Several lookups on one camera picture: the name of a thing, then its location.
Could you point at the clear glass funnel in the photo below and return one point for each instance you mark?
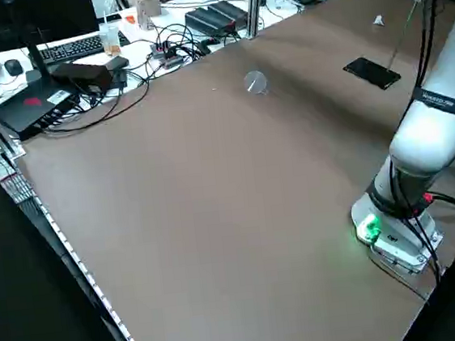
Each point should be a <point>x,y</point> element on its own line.
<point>254,81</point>

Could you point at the white filter paper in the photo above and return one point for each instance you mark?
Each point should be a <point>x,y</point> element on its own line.
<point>378,21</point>

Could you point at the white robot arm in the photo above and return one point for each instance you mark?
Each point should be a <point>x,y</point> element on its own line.
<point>423,137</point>

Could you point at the grey USB hub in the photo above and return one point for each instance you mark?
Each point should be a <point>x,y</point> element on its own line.
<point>164,49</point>

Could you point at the small black adapter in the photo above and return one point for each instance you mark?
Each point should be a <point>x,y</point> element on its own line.
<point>119,79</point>

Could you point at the black power supply box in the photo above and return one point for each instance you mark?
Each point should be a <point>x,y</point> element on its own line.
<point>205,20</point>
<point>231,10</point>

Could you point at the small dark grey device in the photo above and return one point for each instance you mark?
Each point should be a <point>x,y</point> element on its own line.
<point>118,62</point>

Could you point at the black power brick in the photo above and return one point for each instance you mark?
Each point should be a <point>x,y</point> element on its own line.
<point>87,75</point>

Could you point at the clear drink cup with straw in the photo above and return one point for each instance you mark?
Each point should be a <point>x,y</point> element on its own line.
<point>110,40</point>

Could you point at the orange paper note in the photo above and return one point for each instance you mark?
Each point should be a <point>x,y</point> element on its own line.
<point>130,19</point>

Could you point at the brown cardboard box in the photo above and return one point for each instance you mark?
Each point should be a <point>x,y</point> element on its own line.
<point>145,4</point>

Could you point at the black keyboard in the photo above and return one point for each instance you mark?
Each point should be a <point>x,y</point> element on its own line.
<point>72,48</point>

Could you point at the black box with red logo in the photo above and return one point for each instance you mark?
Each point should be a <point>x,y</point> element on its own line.
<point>22,118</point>

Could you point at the black computer monitor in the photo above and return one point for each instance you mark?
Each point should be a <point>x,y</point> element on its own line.
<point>52,14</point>

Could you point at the black computer mouse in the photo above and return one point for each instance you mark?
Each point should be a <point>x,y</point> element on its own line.
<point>13,67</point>

